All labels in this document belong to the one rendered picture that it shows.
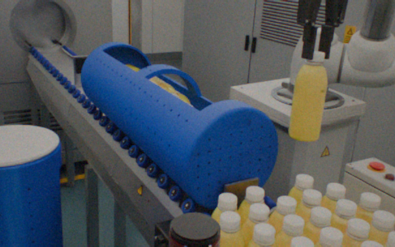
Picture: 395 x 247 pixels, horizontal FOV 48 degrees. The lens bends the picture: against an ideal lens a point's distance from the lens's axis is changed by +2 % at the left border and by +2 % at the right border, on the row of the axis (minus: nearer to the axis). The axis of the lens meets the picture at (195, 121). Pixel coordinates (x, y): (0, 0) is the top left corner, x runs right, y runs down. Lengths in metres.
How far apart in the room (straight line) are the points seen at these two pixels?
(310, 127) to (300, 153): 0.75
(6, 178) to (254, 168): 0.65
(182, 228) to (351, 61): 1.29
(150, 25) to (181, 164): 5.75
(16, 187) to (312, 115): 0.79
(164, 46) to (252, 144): 5.84
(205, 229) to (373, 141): 2.58
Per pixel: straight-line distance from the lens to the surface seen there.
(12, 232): 1.36
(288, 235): 0.90
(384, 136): 3.14
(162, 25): 6.83
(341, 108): 1.79
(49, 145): 1.34
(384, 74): 1.75
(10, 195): 1.30
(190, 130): 1.05
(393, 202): 1.11
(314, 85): 0.99
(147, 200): 1.35
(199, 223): 0.56
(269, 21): 3.35
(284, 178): 1.83
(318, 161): 1.83
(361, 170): 1.16
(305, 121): 1.01
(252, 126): 1.10
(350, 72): 1.75
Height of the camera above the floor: 1.57
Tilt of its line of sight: 21 degrees down
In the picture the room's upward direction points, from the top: 3 degrees clockwise
